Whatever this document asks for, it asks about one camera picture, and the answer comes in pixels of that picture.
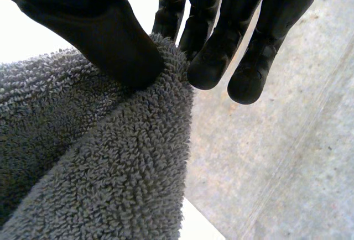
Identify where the grey towel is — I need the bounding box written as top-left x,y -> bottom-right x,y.
0,32 -> 194,240

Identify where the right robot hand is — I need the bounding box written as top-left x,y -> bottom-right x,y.
6,0 -> 339,105

